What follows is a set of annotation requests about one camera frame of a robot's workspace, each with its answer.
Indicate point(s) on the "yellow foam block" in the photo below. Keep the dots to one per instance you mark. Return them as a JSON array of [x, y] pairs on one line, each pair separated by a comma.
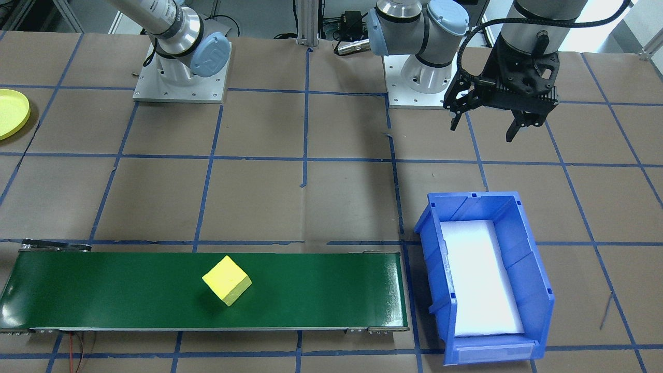
[[227, 280]]

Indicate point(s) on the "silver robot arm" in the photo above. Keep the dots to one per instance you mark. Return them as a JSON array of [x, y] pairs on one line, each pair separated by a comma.
[[171, 20], [414, 26]]

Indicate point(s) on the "yellow plate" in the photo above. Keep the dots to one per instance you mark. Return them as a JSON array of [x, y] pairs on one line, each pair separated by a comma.
[[10, 111]]

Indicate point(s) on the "aluminium bar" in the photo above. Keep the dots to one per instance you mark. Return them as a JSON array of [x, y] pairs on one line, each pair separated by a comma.
[[652, 51]]

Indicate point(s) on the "blue plastic storage bin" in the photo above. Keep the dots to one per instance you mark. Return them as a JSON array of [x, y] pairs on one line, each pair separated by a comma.
[[528, 269]]

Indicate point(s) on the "small black power adapter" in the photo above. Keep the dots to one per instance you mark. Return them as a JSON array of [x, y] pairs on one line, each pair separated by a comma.
[[352, 20]]

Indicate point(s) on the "white foam pad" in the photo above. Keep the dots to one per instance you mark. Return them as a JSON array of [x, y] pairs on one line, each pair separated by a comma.
[[481, 280]]

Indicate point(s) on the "green conveyor belt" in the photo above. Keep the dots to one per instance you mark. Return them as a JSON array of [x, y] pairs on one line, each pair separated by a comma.
[[321, 295]]

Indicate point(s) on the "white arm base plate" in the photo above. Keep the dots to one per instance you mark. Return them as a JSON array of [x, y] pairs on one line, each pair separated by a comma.
[[399, 93], [150, 90]]

